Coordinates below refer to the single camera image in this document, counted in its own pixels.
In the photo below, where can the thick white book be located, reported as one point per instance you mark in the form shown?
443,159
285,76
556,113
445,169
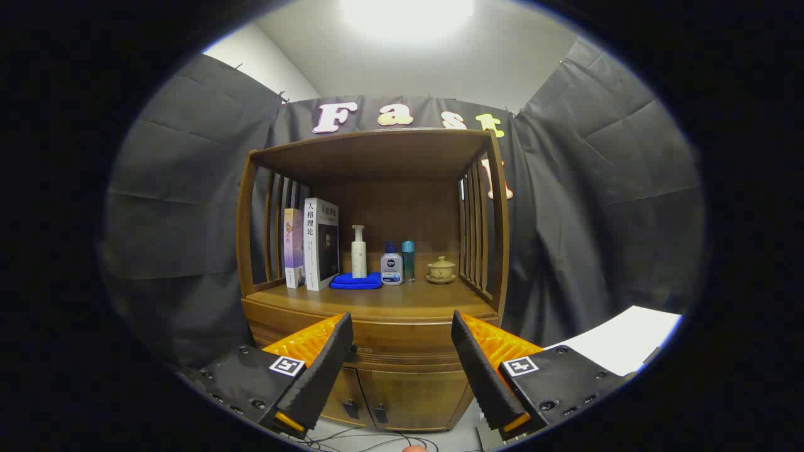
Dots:
312,251

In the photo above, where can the wooden cabinet door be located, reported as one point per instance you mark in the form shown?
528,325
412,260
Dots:
421,398
345,389

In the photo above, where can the white bottle with blue cap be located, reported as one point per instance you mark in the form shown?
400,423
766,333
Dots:
391,270

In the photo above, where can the wooden countertop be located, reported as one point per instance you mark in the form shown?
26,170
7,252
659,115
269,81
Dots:
408,301

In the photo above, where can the brown wooden cabinet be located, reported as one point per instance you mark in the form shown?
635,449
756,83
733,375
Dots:
408,213

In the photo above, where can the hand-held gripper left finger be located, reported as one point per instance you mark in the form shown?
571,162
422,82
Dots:
320,383

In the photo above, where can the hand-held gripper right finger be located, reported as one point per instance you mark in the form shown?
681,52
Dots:
487,383

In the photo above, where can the white pump bottle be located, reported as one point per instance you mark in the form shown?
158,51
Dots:
358,257

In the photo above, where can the black backdrop cloth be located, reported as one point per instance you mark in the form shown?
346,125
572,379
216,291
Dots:
182,220

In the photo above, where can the purple book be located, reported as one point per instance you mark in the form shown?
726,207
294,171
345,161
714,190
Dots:
293,251

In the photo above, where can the blue folded towel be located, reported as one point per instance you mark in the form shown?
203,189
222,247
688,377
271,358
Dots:
355,282

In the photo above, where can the beige lidded teacup with saucer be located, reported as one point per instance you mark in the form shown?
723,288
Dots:
441,270

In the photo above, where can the white board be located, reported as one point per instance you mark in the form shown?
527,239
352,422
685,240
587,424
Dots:
628,342

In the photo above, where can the teal bottle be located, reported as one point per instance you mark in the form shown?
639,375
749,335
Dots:
409,260

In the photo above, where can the wooden drawer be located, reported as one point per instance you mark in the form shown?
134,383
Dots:
402,342

